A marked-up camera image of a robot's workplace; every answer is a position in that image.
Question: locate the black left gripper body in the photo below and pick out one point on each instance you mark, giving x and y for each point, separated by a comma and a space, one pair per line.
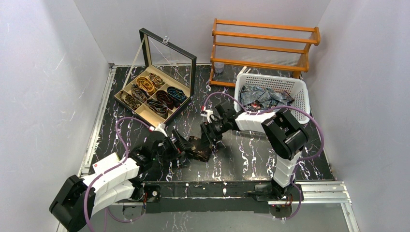
176, 140

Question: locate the black tie storage box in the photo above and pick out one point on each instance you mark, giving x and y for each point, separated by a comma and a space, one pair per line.
176, 66

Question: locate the small cream cardboard box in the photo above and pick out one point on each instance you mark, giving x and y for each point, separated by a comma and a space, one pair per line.
106, 163

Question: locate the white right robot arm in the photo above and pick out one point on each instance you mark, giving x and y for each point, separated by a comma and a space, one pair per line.
284, 132

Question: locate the white plastic basket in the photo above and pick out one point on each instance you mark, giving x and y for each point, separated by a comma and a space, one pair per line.
296, 88

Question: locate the dark red rolled tie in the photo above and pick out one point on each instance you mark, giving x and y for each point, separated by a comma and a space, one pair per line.
165, 98

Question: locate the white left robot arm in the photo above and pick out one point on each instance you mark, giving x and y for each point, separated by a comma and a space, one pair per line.
115, 179

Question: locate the olive patterned rolled tie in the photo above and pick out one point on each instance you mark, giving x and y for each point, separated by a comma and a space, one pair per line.
129, 100

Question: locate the brown rolled tie back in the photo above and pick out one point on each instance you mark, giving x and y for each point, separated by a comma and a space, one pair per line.
156, 80

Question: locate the brown patterned rolled tie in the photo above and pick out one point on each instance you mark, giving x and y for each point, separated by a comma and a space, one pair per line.
140, 94

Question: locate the grey striped rolled tie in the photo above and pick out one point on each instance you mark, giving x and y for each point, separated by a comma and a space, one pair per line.
158, 107

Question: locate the orange wooden shoe rack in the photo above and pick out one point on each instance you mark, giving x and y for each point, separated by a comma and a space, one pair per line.
260, 45

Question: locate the small clear plastic cup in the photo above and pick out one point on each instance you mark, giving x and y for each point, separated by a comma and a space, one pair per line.
218, 67

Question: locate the black gold floral tie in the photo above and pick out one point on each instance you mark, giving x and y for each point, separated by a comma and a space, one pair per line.
201, 150

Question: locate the blue black rolled tie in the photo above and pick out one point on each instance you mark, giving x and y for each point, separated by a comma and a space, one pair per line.
177, 95

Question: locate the gold rolled tie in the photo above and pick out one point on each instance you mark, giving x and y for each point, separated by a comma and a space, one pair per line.
145, 84

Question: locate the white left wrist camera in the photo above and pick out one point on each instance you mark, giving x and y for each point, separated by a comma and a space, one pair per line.
161, 128

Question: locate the grey ties in basket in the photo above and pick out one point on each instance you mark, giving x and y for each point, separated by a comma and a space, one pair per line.
255, 98

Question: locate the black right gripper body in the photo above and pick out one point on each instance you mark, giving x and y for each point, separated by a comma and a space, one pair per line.
207, 132

